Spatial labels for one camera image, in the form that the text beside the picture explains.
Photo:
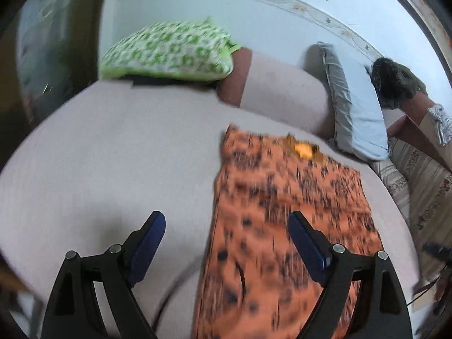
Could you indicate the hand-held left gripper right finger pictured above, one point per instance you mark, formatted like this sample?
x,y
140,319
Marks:
x,y
307,247

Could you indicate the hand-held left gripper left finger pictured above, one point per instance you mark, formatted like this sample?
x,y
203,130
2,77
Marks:
x,y
148,250

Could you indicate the orange floral garment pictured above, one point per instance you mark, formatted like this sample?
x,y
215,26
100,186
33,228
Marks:
x,y
265,201

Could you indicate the striped patterned bedspread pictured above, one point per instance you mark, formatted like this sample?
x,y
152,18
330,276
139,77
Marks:
x,y
423,183

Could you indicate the light blue pillow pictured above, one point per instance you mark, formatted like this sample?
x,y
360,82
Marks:
x,y
360,120

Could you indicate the pink bolster pillow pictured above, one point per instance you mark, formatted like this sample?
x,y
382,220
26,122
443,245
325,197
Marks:
x,y
282,91

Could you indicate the tan cloth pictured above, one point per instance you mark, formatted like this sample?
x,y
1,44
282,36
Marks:
x,y
420,127

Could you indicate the green patterned pillow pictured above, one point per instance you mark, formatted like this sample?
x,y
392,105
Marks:
x,y
166,53

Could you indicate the wooden mirrored wardrobe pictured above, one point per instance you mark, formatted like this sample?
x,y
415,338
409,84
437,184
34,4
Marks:
x,y
46,60

